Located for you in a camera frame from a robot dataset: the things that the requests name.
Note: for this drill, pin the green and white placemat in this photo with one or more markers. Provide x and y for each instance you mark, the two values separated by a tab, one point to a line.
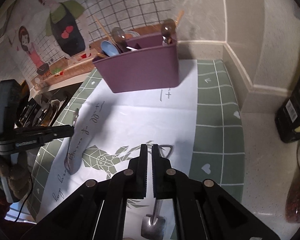
215	130

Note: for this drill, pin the blue spoon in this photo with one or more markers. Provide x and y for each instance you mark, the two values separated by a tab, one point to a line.
109	48

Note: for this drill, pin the metal pot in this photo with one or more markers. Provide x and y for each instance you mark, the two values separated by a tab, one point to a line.
46	113

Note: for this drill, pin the wooden chopstick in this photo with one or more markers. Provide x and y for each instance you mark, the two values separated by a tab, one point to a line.
101	27
102	55

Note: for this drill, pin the plain metal spoon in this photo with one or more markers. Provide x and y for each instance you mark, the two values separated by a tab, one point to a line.
70	155

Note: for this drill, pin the person's left hand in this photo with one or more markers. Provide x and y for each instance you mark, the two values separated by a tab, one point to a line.
15	177

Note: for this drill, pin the wall poster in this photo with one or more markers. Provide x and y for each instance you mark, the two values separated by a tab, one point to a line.
65	30

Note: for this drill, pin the dark brown spoon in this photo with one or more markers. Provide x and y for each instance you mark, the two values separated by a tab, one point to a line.
117	33

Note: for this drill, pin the light wooden spoon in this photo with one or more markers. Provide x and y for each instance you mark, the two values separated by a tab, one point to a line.
180	16

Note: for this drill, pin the dark bottle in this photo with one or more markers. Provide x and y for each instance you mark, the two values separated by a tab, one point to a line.
292	112

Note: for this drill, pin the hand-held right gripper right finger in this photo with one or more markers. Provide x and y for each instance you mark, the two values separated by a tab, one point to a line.
153	170

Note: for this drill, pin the white utensil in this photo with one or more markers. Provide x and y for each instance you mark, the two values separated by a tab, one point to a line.
132	48

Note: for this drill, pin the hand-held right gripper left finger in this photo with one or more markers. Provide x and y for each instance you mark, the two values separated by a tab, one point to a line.
144	170

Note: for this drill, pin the shovel-shaped metal spoon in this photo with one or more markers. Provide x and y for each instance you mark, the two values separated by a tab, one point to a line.
153	226

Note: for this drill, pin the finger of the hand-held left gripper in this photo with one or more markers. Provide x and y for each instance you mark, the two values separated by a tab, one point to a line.
62	131

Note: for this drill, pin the purple utensil holder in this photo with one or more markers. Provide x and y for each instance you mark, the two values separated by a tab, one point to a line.
140	70

